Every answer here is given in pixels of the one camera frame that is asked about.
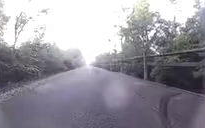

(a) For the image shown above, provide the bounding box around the grey asphalt road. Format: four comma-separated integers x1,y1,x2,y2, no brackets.
0,64,205,128

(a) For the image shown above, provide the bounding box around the row of trees and bushes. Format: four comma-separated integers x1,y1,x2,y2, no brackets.
0,0,87,89

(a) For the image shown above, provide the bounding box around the gravel and leaf verge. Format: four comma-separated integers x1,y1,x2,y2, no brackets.
0,68,78,107

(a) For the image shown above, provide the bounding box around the wooden rail fence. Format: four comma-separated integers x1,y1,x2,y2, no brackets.
92,46,205,96

